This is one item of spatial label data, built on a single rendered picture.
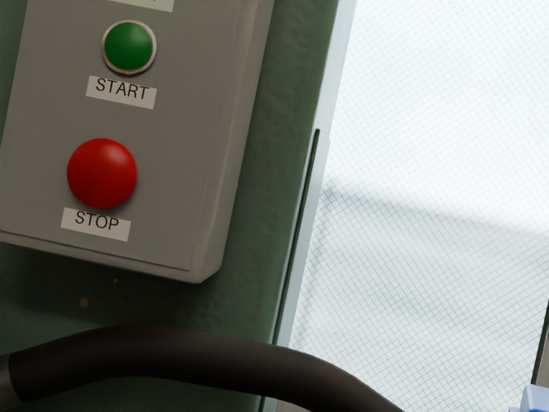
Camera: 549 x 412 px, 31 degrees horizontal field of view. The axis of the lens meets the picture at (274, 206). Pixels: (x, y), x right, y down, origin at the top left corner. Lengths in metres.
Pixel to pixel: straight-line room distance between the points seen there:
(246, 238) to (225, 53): 0.10
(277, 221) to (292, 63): 0.08
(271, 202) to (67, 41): 0.13
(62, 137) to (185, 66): 0.06
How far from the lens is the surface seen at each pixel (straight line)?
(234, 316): 0.49
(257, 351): 0.45
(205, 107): 0.42
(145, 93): 0.43
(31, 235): 0.44
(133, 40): 0.42
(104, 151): 0.42
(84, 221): 0.43
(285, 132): 0.48
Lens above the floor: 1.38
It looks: 3 degrees down
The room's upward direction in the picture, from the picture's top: 11 degrees clockwise
